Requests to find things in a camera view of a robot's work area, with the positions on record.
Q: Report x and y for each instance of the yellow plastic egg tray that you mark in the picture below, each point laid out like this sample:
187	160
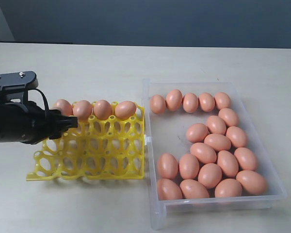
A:
110	149

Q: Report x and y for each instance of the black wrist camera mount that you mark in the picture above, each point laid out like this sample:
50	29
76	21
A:
15	86

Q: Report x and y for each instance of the clear plastic container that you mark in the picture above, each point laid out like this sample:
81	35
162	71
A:
167	133

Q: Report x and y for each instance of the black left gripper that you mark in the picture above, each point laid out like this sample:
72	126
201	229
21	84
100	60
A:
41	124

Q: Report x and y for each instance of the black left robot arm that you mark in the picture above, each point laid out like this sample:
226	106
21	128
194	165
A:
10	121

